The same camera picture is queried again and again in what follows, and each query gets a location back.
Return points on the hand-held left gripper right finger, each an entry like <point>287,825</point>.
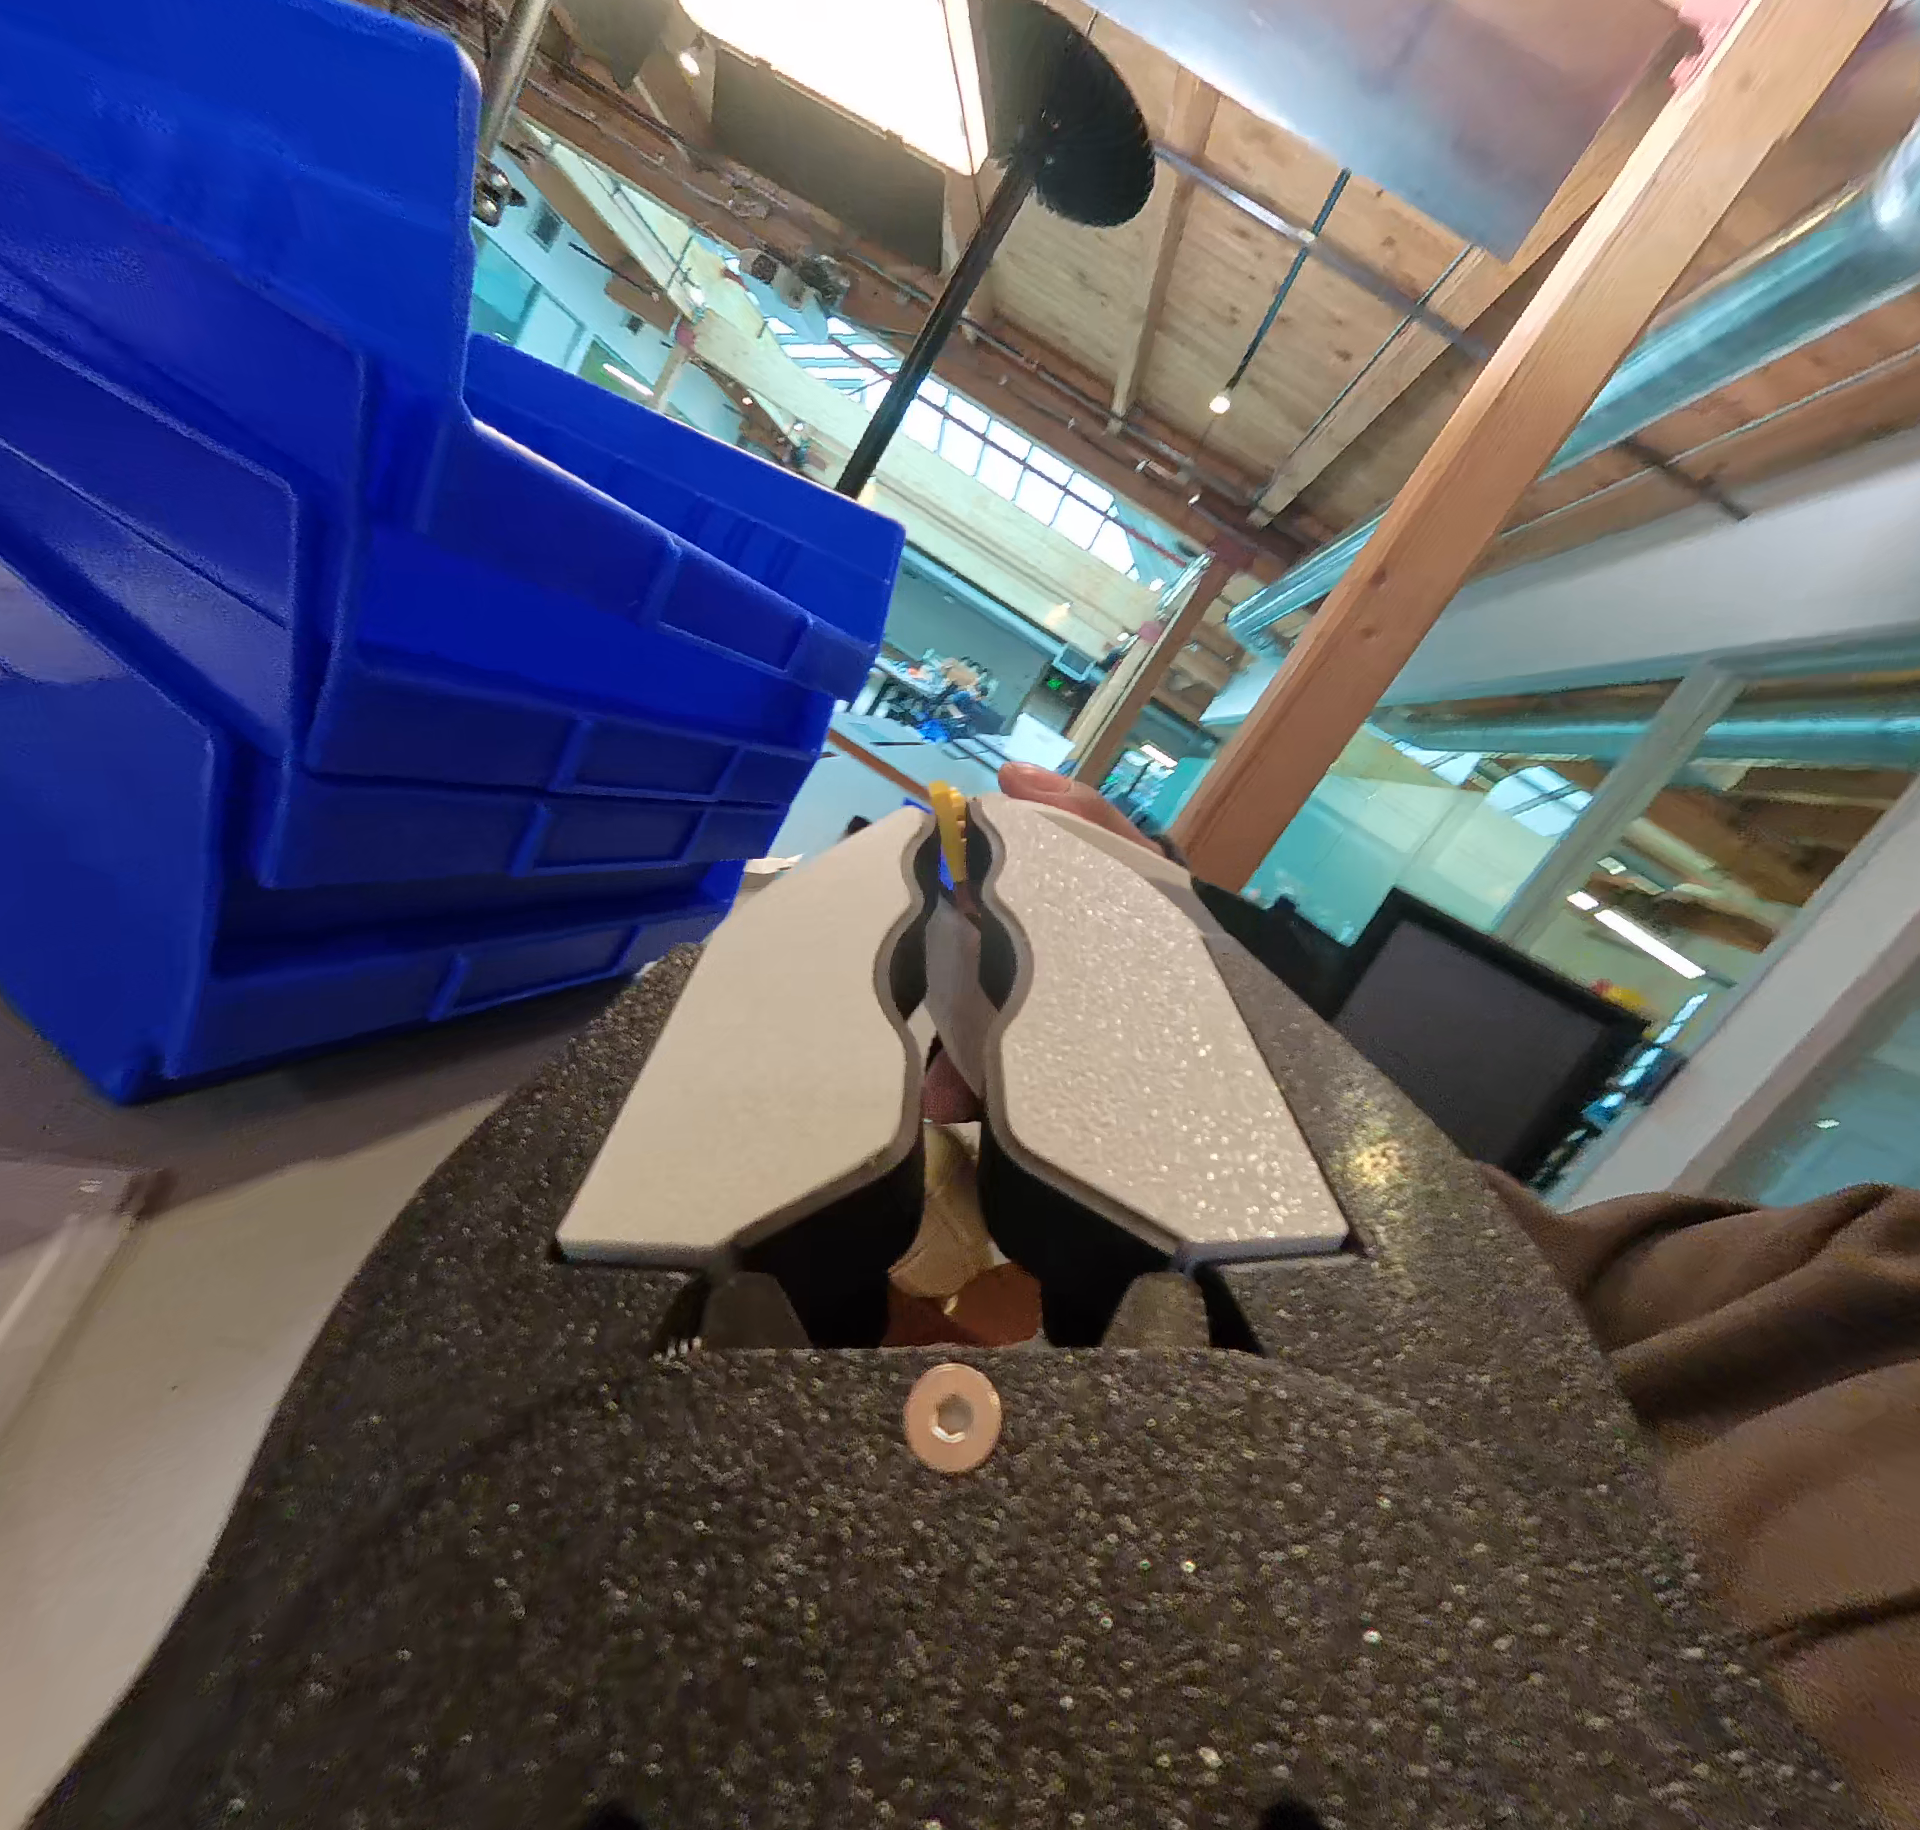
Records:
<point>1153,1080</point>

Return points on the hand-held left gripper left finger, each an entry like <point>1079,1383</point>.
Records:
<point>753,1080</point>

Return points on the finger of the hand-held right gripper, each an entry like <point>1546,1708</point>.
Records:
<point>950,987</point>

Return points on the small yellow brick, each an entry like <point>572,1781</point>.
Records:
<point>948,818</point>

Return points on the tan brick model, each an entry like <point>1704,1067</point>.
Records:
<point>943,1216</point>

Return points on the stack of blue plastic bins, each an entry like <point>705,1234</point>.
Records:
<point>226,584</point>

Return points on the grey desk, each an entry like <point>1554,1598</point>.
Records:
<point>150,1337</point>

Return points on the person's right hand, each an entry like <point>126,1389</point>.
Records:
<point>1060,786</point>

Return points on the black mesh office chair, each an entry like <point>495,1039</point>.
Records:
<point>1290,943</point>

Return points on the black framed grey board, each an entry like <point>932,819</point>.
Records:
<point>1470,1035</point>

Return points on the wooden pillar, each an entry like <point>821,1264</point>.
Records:
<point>1140,677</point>
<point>1497,420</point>

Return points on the black metal pole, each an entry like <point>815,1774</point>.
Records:
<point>932,347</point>

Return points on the white ceiling light panel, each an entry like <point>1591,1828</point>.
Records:
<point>811,12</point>

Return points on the silver ventilation duct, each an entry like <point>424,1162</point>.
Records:
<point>1725,347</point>

